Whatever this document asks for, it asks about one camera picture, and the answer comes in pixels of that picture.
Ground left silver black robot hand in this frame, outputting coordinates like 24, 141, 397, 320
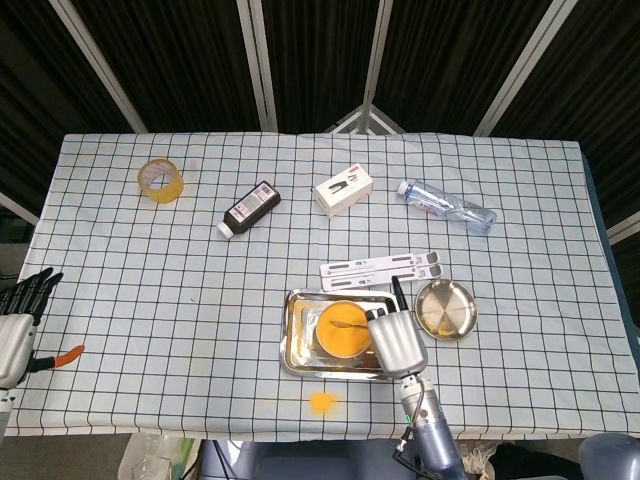
0, 267, 86, 389

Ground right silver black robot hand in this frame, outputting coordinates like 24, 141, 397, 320
363, 274, 429, 377

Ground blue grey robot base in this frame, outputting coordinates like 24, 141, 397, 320
199, 439, 416, 480

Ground beige bowl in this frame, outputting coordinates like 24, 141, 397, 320
314, 301, 375, 359

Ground orange powder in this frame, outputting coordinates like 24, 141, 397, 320
305, 388, 344, 417

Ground round steel plate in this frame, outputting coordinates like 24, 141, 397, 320
414, 279, 478, 343

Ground white folding laptop stand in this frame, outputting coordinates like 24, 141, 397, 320
319, 251, 444, 293

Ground rectangular steel tray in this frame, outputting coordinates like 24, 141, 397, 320
279, 287, 405, 382

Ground white sneaker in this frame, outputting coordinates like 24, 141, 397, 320
458, 439, 497, 480

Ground checked light blue tablecloth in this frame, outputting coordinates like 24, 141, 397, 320
4, 131, 637, 442

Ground clear plastic water bottle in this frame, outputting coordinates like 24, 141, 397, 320
397, 179, 498, 235

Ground white cardboard box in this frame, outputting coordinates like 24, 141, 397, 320
313, 166, 375, 218

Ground clear plastic bag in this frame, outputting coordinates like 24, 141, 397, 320
117, 432, 201, 480

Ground brown bottle white cap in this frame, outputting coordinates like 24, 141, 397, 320
216, 180, 282, 240

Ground yellow tape roll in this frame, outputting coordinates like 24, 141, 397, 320
137, 158, 185, 204

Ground dark folding screen white frame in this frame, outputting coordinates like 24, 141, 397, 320
0, 0, 640, 246

